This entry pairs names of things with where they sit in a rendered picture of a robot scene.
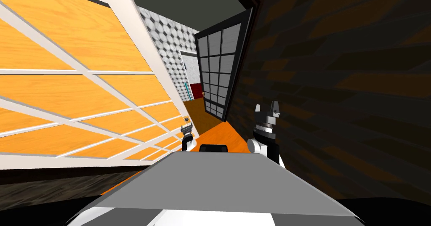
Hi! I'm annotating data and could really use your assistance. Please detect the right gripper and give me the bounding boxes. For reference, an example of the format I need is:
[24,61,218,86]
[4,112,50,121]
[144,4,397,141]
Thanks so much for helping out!
[254,101,282,125]

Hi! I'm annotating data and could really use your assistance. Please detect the black door with glass panes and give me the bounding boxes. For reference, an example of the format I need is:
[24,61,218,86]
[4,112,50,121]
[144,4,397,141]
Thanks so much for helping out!
[194,7,254,123]

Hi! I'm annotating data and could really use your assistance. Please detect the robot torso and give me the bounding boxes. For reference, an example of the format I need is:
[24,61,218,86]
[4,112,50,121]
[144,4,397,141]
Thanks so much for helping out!
[67,144,367,226]

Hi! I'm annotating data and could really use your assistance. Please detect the orange door with white lattice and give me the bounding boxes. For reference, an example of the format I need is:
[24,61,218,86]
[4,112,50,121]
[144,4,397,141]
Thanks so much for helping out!
[0,0,200,171]

